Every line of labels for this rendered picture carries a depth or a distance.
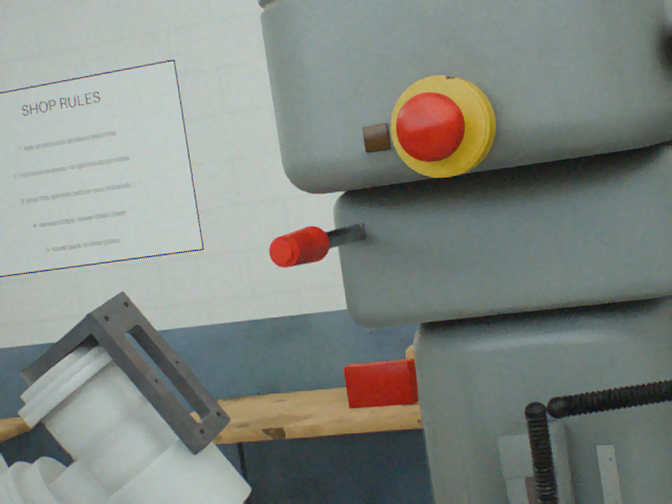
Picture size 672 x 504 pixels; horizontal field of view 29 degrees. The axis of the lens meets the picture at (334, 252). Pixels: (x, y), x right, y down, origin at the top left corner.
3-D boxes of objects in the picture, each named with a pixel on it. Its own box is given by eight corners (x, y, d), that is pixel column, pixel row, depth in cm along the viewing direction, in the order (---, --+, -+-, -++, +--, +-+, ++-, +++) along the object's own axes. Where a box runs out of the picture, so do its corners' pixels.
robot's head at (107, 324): (90, 540, 65) (195, 459, 62) (-22, 408, 65) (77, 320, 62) (144, 486, 71) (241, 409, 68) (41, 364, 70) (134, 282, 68)
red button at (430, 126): (464, 157, 73) (454, 86, 73) (396, 167, 75) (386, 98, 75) (477, 155, 76) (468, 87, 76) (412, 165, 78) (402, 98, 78)
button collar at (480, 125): (495, 170, 76) (481, 67, 76) (397, 184, 78) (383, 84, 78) (502, 168, 78) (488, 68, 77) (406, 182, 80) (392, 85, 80)
